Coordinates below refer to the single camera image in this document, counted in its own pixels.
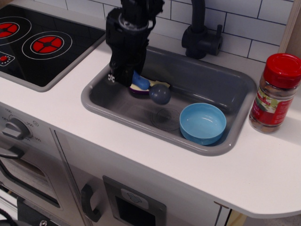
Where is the red stove button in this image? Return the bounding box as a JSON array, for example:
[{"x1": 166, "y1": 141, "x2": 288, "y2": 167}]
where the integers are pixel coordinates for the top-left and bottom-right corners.
[{"x1": 0, "y1": 56, "x2": 8, "y2": 63}]

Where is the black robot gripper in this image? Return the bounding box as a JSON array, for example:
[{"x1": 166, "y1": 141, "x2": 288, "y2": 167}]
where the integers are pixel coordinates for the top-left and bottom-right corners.
[{"x1": 106, "y1": 8, "x2": 150, "y2": 87}]

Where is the grey oven door handle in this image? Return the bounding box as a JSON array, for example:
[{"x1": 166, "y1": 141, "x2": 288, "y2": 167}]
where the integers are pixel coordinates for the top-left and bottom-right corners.
[{"x1": 0, "y1": 146, "x2": 24, "y2": 159}]

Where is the toy eggplant half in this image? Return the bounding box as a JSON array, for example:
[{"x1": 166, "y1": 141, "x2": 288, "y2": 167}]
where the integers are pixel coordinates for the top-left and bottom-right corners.
[{"x1": 129, "y1": 79, "x2": 170, "y2": 95}]

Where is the red lid spice jar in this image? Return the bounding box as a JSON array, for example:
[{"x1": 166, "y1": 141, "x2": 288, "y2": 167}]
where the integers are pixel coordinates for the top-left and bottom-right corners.
[{"x1": 249, "y1": 53, "x2": 301, "y2": 133}]

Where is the dark grey toy faucet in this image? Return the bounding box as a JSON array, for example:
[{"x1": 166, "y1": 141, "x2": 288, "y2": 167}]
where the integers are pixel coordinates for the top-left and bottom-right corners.
[{"x1": 182, "y1": 0, "x2": 223, "y2": 59}]

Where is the grey oven knob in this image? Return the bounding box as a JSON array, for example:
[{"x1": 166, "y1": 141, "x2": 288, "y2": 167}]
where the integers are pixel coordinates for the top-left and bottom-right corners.
[{"x1": 2, "y1": 118, "x2": 30, "y2": 140}]

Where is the blue grey toy spoon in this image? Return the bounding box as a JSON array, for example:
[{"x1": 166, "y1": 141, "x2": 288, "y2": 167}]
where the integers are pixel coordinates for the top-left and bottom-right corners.
[{"x1": 132, "y1": 71, "x2": 171, "y2": 105}]

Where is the light blue plastic bowl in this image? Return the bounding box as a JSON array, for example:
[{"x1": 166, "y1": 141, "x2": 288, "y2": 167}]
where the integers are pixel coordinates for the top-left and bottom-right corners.
[{"x1": 179, "y1": 103, "x2": 227, "y2": 145}]

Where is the black toy stove top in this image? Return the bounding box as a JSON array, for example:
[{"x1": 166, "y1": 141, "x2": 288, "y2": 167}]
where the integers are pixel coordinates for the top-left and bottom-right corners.
[{"x1": 0, "y1": 4, "x2": 105, "y2": 92}]

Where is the dark grey cabinet handle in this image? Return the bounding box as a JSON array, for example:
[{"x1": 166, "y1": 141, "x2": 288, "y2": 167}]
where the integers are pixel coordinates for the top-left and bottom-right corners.
[{"x1": 80, "y1": 184, "x2": 102, "y2": 223}]

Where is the black cable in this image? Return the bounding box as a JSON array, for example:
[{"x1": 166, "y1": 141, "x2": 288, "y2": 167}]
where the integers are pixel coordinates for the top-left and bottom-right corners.
[{"x1": 0, "y1": 208, "x2": 18, "y2": 226}]

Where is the grey plastic sink basin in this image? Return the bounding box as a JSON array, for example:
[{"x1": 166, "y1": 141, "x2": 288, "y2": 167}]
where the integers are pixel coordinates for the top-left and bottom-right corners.
[{"x1": 81, "y1": 47, "x2": 256, "y2": 156}]

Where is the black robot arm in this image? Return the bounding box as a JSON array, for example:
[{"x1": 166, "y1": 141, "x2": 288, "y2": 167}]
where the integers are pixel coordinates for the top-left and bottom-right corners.
[{"x1": 106, "y1": 0, "x2": 164, "y2": 87}]

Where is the grey dishwasher control panel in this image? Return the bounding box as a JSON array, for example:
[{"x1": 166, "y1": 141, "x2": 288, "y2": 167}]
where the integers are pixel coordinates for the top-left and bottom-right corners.
[{"x1": 103, "y1": 176, "x2": 167, "y2": 226}]

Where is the wooden side post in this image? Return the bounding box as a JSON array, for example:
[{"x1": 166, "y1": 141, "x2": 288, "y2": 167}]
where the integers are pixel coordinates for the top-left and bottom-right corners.
[{"x1": 278, "y1": 0, "x2": 301, "y2": 58}]

